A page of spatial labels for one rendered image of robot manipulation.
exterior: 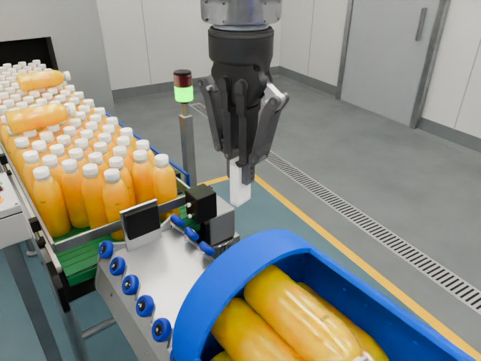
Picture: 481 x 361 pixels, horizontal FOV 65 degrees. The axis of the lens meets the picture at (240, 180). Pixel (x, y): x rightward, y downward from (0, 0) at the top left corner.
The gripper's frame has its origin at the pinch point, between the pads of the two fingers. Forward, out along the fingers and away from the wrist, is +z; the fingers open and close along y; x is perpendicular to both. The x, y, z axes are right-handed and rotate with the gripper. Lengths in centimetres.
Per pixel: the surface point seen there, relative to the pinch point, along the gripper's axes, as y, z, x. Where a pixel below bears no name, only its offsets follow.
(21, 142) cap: -92, 22, 4
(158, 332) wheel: -14.1, 36.0, -7.8
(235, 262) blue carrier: 3.4, 9.5, -5.2
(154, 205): -39.1, 27.9, 12.8
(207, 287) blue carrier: 2.0, 11.9, -9.4
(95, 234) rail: -51, 36, 1
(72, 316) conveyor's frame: -80, 88, -1
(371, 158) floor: -77, 133, 285
